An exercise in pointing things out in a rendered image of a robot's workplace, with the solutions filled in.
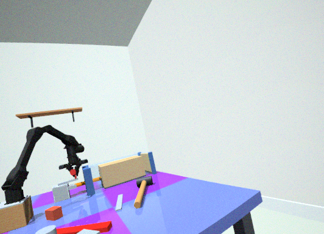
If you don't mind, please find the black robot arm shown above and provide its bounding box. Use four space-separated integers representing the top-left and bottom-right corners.
1 125 85 205

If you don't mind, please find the mallet with grey head and wooden handle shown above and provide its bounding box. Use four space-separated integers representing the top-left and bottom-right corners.
134 175 153 209

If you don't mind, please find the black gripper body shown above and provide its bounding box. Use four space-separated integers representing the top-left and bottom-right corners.
59 153 88 170

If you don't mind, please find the red flat bar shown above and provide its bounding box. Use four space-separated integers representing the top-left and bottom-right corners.
57 221 112 234

